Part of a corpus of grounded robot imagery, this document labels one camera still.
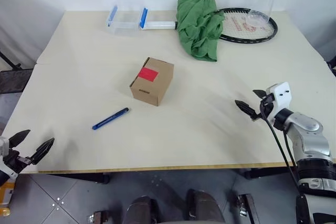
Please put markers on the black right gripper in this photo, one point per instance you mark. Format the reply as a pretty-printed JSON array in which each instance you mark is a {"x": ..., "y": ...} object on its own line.
[{"x": 265, "y": 112}]

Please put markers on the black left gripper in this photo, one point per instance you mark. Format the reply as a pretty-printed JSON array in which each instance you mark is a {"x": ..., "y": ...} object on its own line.
[{"x": 15, "y": 161}]

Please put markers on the blue pen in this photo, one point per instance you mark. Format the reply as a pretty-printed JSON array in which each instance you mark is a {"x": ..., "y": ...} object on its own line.
[{"x": 110, "y": 119}]

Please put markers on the cardboard box with red tape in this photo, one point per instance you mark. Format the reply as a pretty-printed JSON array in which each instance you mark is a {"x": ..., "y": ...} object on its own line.
[{"x": 152, "y": 89}]

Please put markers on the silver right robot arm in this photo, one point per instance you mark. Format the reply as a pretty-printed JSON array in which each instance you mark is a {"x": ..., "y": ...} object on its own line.
[{"x": 307, "y": 127}]

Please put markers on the black stand pole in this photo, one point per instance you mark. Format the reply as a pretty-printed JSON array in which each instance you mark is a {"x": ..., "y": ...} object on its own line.
[{"x": 9, "y": 61}]

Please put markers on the green cloth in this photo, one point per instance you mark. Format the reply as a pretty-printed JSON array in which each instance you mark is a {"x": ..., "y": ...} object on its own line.
[{"x": 197, "y": 24}]

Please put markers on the dark rounded shape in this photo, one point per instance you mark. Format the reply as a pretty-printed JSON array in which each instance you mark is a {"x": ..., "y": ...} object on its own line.
[
  {"x": 141, "y": 211},
  {"x": 206, "y": 208}
]

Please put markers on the clear plastic container blue clips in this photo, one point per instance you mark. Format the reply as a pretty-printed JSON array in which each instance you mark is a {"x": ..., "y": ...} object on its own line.
[{"x": 123, "y": 26}]

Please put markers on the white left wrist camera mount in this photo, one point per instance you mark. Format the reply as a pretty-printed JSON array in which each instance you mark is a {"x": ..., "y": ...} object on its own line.
[{"x": 3, "y": 145}]

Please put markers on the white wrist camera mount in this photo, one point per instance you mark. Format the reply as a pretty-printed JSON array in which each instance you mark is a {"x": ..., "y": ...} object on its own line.
[
  {"x": 3, "y": 145},
  {"x": 282, "y": 95}
]

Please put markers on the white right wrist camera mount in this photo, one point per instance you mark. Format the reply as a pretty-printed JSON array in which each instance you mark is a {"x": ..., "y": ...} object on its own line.
[{"x": 282, "y": 95}]

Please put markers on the black table frame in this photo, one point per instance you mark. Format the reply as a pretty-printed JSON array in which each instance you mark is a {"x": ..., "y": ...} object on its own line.
[{"x": 78, "y": 177}]

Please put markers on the black stand base plate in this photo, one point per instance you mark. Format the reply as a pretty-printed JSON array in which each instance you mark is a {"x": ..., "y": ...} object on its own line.
[{"x": 14, "y": 81}]

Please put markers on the dark object at wall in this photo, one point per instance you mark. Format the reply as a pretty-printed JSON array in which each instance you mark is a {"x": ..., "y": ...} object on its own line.
[{"x": 333, "y": 68}]

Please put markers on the brown block with metal bracket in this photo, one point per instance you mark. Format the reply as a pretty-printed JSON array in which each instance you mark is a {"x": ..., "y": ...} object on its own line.
[
  {"x": 98, "y": 217},
  {"x": 248, "y": 208}
]

